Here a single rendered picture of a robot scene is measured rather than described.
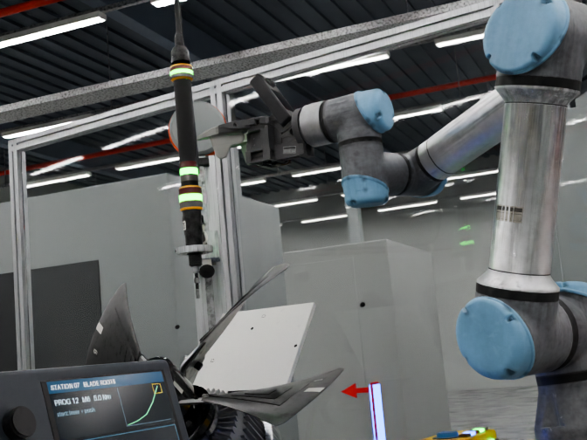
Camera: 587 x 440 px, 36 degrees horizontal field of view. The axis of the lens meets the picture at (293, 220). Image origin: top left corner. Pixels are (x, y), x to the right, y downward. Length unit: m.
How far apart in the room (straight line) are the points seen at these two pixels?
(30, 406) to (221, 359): 1.27
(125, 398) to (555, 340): 0.64
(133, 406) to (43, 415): 0.12
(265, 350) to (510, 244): 0.88
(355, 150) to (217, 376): 0.76
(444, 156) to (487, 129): 0.10
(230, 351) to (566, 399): 0.93
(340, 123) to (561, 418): 0.58
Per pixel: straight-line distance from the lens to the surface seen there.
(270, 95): 1.61
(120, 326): 1.92
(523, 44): 1.25
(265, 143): 1.58
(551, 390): 1.40
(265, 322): 2.08
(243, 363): 2.03
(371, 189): 1.48
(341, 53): 2.41
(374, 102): 1.49
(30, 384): 0.84
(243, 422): 1.78
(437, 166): 1.54
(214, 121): 2.45
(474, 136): 1.49
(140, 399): 0.93
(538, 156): 1.27
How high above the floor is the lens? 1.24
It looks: 9 degrees up
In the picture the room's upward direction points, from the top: 5 degrees counter-clockwise
